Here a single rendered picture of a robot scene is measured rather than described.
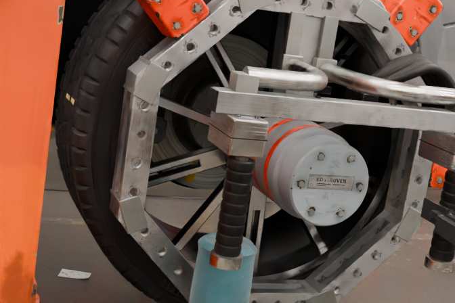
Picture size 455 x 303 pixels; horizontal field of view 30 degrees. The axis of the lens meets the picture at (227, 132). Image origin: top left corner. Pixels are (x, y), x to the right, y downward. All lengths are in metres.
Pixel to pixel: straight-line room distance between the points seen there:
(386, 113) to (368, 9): 0.23
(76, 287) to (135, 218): 1.69
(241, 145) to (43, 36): 0.30
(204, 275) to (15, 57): 0.47
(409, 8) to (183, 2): 0.38
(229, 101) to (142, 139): 0.22
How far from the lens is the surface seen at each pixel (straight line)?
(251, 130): 1.09
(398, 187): 1.53
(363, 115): 1.19
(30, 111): 0.96
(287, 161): 1.24
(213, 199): 1.46
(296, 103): 1.14
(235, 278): 1.25
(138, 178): 1.29
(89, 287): 3.00
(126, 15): 1.34
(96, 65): 1.34
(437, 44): 1.77
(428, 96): 1.24
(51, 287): 2.97
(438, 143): 1.28
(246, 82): 1.10
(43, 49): 0.95
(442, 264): 1.29
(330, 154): 1.23
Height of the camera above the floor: 1.13
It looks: 11 degrees down
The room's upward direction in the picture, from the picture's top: 9 degrees clockwise
